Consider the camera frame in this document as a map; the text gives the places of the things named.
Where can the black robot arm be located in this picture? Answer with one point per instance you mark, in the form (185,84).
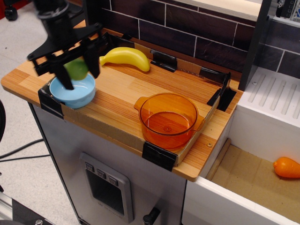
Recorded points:
(65,43)

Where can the orange toy carrot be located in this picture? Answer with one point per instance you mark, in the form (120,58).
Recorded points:
(287,168)

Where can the green toy pear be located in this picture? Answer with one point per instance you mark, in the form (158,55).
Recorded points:
(76,69)

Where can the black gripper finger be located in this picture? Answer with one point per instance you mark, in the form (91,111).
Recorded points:
(91,59)
(62,75)

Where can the yellow toy banana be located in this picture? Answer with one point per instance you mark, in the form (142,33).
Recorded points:
(126,55)

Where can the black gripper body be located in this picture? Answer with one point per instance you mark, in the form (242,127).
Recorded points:
(49,54)

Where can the grey toy dishwasher cabinet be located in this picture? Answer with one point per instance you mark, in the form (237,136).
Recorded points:
(107,184)

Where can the black upright post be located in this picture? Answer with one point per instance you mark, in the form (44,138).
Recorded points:
(97,11)

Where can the white toy sink unit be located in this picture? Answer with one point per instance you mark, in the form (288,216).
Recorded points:
(239,185)

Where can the light blue bowl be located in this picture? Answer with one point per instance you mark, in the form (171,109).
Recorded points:
(83,92)

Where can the black caster wheel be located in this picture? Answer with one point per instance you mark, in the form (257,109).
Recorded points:
(10,13)

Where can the cardboard fence with black tape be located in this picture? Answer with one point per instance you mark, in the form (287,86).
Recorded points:
(111,114)

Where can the orange transparent pot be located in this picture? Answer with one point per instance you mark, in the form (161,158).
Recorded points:
(168,120)

